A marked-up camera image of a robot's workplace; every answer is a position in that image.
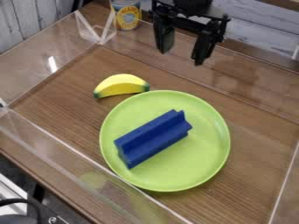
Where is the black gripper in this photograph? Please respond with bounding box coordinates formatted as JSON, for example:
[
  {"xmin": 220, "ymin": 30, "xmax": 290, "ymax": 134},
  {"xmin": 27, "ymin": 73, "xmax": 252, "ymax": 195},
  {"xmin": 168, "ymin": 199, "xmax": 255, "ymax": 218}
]
[{"xmin": 151, "ymin": 0, "xmax": 231, "ymax": 66}]

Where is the clear acrylic enclosure wall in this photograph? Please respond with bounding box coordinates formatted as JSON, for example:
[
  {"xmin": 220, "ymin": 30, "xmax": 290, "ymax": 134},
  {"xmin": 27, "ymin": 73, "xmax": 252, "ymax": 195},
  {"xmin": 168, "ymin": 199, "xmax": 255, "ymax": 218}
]
[{"xmin": 0, "ymin": 3, "xmax": 299, "ymax": 224}]

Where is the yellow toy banana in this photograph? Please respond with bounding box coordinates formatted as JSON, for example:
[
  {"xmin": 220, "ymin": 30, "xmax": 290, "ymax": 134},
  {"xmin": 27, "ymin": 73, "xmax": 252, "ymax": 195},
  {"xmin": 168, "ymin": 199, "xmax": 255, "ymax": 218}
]
[{"xmin": 93, "ymin": 73, "xmax": 149, "ymax": 99}]

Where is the black cable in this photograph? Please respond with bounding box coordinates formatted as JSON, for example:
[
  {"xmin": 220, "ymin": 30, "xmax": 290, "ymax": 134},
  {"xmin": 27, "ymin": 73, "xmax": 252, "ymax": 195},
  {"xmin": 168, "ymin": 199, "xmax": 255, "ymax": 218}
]
[{"xmin": 0, "ymin": 198, "xmax": 43, "ymax": 224}]

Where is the yellow labelled can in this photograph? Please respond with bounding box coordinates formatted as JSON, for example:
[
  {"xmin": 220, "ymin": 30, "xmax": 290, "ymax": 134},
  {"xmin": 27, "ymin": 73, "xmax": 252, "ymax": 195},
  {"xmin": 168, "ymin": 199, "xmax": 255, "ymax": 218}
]
[{"xmin": 111, "ymin": 0, "xmax": 141, "ymax": 31}]

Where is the green round plate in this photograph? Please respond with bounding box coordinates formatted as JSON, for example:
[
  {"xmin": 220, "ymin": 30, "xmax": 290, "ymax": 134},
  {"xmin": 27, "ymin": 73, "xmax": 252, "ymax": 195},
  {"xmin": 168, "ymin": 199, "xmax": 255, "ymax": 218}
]
[{"xmin": 99, "ymin": 90, "xmax": 230, "ymax": 192}]

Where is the blue foam block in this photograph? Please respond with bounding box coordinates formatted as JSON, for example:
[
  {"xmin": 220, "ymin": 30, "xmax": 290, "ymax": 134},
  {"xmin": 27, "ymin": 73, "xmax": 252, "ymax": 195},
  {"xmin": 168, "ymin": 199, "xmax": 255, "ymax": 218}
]
[{"xmin": 113, "ymin": 109, "xmax": 192, "ymax": 169}]

